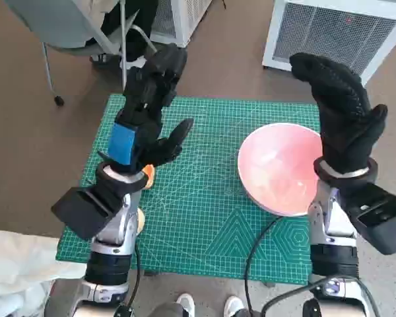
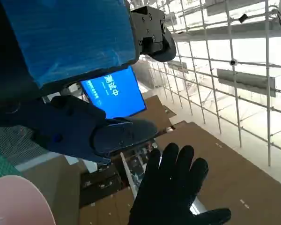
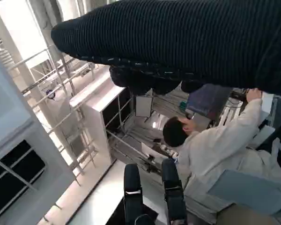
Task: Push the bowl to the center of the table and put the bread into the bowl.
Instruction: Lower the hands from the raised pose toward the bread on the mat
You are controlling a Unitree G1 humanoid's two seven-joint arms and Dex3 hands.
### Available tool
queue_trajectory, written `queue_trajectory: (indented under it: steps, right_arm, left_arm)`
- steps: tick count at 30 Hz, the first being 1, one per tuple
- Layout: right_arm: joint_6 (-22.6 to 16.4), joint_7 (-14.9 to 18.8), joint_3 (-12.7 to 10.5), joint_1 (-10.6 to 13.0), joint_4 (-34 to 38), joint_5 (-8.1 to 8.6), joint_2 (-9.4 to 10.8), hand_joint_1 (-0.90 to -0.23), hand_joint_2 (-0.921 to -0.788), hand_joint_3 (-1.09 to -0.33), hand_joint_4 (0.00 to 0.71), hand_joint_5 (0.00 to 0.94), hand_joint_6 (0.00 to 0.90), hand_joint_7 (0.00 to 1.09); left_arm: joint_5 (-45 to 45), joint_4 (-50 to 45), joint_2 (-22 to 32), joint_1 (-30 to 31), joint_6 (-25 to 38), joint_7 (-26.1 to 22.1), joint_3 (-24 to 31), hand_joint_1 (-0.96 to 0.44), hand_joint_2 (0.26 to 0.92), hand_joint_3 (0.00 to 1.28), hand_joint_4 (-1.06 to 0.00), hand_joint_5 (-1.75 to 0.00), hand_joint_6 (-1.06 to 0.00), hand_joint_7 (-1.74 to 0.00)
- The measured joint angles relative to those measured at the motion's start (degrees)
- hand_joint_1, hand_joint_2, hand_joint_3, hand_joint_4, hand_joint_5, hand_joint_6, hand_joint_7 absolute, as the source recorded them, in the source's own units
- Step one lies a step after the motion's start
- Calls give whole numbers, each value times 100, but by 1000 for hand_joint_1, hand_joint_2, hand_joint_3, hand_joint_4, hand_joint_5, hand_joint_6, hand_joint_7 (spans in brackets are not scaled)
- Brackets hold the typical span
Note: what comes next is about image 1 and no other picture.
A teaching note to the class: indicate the white plastic bag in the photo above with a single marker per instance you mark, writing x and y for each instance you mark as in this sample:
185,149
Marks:
13,264

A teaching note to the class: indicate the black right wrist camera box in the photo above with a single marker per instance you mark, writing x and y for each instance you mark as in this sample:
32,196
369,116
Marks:
379,214

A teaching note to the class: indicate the black device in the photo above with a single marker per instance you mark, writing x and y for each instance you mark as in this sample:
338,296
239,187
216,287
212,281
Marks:
123,312

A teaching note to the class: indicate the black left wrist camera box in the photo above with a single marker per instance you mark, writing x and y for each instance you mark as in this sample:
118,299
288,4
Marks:
79,209

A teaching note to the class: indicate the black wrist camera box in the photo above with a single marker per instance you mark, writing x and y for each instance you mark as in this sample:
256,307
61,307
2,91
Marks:
79,209
379,214

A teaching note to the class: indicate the green cutting mat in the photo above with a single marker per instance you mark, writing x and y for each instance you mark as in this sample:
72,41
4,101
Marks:
201,198

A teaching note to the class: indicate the small white grilled appliance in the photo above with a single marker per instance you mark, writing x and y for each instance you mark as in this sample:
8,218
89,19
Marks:
181,20

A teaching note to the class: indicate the large white grilled appliance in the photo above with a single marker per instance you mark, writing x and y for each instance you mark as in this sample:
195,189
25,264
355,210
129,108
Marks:
333,33

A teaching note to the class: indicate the person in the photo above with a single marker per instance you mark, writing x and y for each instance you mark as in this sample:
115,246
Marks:
185,302
132,26

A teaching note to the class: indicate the pink bowl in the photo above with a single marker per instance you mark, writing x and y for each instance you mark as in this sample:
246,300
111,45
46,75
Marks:
277,171

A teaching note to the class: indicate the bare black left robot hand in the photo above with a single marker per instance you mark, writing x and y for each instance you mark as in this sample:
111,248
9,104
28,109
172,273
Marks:
142,99

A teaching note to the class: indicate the round toy bread bun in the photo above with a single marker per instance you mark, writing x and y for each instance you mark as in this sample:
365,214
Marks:
141,221

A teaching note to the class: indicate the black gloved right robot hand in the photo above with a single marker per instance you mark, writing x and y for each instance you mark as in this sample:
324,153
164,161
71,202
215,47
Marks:
343,125

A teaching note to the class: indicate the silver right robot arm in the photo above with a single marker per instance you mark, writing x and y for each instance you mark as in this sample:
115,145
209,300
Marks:
330,228

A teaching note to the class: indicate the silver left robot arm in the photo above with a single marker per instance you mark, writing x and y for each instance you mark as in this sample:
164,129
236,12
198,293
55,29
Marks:
115,228

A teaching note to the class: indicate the long toy bread loaf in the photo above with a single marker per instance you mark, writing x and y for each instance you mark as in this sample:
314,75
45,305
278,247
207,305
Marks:
149,176

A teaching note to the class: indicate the grey chair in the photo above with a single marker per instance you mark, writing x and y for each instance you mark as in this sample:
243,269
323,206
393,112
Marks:
52,20

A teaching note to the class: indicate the black table bracket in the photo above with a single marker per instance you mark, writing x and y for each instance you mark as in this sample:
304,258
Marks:
151,273

